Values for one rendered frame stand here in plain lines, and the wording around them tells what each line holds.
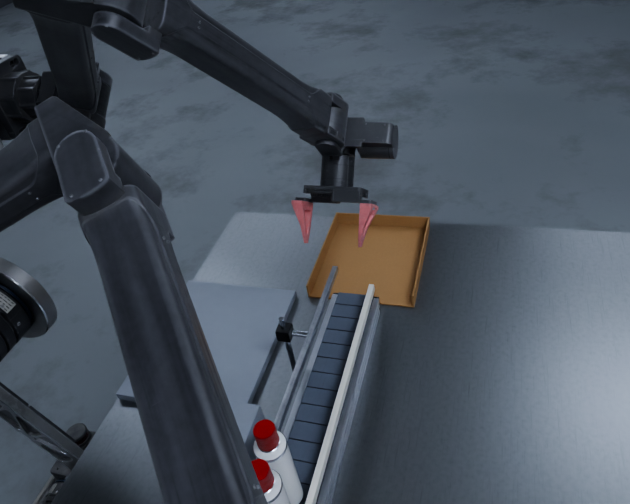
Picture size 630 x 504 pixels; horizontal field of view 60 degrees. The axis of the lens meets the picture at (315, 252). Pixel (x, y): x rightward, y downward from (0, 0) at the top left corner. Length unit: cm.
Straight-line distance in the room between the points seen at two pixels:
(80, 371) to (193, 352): 226
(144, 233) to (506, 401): 85
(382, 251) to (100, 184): 106
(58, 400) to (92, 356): 24
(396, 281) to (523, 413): 43
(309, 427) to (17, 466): 162
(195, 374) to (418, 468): 72
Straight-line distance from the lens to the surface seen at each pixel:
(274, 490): 82
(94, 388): 255
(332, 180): 92
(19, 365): 286
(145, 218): 46
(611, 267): 145
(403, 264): 139
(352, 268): 140
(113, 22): 63
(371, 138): 90
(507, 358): 121
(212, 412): 38
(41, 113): 57
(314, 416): 107
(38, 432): 176
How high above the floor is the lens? 176
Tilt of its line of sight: 39 degrees down
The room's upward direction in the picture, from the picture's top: 11 degrees counter-clockwise
